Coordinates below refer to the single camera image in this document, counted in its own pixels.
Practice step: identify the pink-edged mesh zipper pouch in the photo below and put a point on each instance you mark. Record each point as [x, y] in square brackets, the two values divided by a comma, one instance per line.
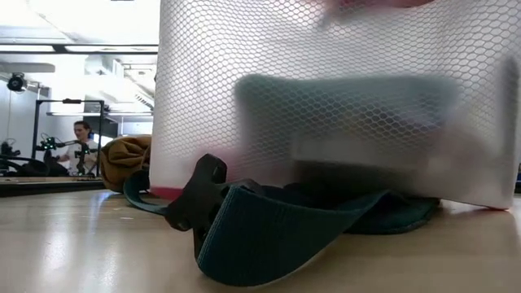
[195, 101]

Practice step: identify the tan and teal backpack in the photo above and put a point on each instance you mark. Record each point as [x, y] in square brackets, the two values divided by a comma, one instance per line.
[264, 244]

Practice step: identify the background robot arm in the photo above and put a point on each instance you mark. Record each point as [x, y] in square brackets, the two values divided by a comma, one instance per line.
[53, 167]
[51, 144]

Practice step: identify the person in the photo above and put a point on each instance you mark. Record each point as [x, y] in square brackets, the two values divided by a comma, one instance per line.
[81, 138]

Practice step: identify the black ceiling spotlight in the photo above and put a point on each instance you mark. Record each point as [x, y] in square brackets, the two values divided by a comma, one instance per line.
[16, 82]

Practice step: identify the black background stand frame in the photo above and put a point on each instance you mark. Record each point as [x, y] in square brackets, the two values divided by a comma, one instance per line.
[68, 101]

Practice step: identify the black ceiling light rail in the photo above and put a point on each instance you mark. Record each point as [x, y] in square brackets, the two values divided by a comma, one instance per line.
[59, 49]

